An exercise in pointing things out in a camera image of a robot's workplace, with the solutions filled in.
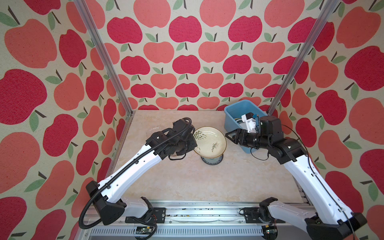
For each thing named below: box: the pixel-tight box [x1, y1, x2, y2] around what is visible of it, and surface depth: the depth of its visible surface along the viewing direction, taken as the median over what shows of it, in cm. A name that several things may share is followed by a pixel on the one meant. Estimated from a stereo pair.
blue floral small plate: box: [200, 154, 224, 166], surface depth 95 cm
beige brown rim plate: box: [193, 126, 227, 159], surface depth 75 cm
